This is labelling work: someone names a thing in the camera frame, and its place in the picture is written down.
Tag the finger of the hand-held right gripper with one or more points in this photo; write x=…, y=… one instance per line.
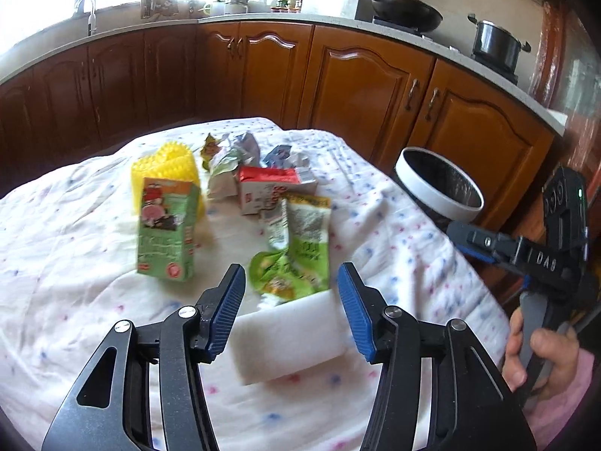
x=483, y=242

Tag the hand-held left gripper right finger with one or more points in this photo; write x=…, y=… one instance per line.
x=354, y=310

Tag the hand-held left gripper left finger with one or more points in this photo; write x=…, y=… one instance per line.
x=227, y=310

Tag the white foam block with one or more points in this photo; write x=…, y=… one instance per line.
x=286, y=338

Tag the white round trash bin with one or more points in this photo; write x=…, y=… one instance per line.
x=422, y=183

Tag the yellow foam net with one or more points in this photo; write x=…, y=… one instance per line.
x=162, y=164

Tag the blue and white wrapper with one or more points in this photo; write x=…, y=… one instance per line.
x=281, y=155

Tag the person's right forearm pink sleeve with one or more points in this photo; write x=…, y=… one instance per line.
x=568, y=404

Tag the person's right hand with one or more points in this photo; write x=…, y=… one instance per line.
x=556, y=347

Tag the green snack packet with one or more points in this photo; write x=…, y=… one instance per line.
x=305, y=239

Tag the green drink carton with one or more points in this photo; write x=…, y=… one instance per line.
x=166, y=230

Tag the red and white carton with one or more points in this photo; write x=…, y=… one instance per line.
x=263, y=185

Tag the crumpled silver wrapper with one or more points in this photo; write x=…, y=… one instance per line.
x=230, y=169

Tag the white dotted cloth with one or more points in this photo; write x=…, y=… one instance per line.
x=70, y=253

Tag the wooden door with plastic film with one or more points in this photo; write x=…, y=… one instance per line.
x=573, y=80

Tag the dark cooking pot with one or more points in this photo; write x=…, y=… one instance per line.
x=495, y=42

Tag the brown wooden kitchen cabinet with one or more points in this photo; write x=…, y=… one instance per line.
x=347, y=89

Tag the black wok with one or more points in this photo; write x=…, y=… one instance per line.
x=406, y=9

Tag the grey stone countertop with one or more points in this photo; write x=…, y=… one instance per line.
x=328, y=19

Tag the row of seasoning bottles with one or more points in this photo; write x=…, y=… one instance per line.
x=287, y=2

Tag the dish rack with utensils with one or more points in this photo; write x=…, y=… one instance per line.
x=157, y=2

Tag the chrome faucet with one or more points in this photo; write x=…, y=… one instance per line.
x=89, y=14

